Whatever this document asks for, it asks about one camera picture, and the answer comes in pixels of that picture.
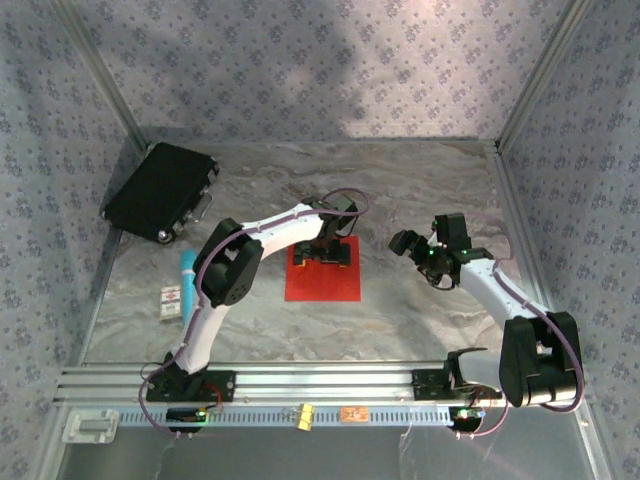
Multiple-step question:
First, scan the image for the light blue tube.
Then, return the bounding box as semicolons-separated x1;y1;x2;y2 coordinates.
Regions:
178;248;201;326

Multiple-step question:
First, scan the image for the small printed card box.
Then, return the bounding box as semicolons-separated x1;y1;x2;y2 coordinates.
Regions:
158;286;181;321

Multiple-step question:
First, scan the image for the right circuit board with LED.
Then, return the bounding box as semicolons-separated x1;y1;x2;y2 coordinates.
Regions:
449;407;486;432

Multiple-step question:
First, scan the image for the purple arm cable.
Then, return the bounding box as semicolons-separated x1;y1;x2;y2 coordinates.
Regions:
137;187;371;441
452;209;586;441

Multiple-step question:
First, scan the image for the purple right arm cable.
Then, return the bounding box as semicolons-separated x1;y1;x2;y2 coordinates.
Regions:
452;209;586;441

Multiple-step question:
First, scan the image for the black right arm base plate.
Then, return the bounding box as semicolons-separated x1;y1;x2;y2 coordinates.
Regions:
412;368;504;401

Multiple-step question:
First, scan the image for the red paper sheet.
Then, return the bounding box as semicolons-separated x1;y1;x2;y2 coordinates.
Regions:
283;234;362;303

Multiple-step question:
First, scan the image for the aluminium frame post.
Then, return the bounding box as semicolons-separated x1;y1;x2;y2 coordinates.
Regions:
52;0;151;151
494;0;594;151

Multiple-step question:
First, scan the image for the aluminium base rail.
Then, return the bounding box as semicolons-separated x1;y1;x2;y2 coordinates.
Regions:
52;363;594;405

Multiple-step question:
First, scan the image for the black hard case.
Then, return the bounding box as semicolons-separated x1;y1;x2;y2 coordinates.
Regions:
101;142;221;246

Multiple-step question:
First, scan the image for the yellow connector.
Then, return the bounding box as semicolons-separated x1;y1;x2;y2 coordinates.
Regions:
294;403;316;431

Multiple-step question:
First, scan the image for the white plastic bracket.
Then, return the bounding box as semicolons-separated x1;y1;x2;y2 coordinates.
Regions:
62;408;120;444

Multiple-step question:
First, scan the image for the grey slotted cable duct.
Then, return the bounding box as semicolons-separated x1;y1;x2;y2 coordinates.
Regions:
117;405;451;429

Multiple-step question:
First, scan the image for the left circuit board with LED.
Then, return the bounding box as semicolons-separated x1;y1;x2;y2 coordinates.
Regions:
166;407;209;424

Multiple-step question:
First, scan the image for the circuit board with led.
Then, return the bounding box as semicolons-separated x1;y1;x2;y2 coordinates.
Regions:
166;407;209;424
449;407;486;432

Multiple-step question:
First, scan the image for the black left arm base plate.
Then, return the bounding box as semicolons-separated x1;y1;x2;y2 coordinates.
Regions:
145;369;237;404

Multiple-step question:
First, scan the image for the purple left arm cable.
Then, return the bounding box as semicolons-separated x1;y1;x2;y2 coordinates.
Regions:
137;187;371;441

